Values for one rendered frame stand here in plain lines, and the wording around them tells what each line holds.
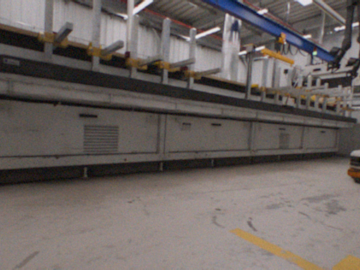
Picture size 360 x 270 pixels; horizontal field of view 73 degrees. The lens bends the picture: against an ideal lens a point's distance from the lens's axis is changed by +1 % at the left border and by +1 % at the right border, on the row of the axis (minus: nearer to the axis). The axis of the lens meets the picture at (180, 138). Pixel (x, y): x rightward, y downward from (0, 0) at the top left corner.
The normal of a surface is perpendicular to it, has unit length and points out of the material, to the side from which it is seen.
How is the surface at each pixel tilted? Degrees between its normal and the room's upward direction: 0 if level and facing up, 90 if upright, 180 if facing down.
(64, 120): 91
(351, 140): 90
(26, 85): 90
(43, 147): 90
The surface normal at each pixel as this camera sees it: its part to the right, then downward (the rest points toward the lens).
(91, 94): 0.61, 0.07
